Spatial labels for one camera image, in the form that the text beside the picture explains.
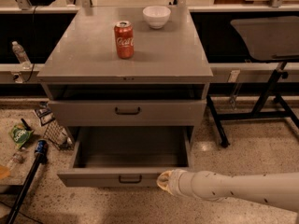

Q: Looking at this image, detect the red Coca-Cola can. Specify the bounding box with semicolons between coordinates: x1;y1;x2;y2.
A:
114;21;134;59

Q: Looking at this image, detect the black pole stand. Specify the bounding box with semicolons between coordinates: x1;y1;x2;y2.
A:
6;153;44;224

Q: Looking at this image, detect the dark snack packet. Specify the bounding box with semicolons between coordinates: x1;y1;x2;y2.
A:
34;102;55;126

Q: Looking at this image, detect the grey drawer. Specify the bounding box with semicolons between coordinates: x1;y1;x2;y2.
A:
50;100;206;126
58;126;192;188

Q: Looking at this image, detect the metal mesh basket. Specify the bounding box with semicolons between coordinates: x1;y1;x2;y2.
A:
44;120;74;150

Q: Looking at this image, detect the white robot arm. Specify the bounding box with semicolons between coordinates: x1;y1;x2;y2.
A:
157;169;299;213

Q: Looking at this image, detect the grey middle drawer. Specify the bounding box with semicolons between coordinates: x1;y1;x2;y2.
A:
50;100;206;126

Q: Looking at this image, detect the crushed clear plastic bottle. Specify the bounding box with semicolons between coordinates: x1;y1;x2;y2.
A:
7;149;28;171

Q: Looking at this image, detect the green snack bag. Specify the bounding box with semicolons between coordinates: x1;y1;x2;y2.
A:
8;123;34;149

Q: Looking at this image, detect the clear plastic water bottle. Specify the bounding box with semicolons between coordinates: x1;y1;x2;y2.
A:
12;41;32;70

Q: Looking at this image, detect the black-legged side table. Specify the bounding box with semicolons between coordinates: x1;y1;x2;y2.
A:
206;16;299;147

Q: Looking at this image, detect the blue soda can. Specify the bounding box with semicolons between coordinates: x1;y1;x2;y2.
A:
35;140;49;164

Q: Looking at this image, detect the grey metal drawer cabinet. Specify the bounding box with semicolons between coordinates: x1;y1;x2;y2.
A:
38;7;212;140

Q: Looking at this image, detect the grey bottom drawer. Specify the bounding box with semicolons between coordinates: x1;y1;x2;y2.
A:
58;126;192;188

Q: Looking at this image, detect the white ceramic bowl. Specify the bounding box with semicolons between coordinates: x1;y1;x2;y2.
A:
143;6;171;29

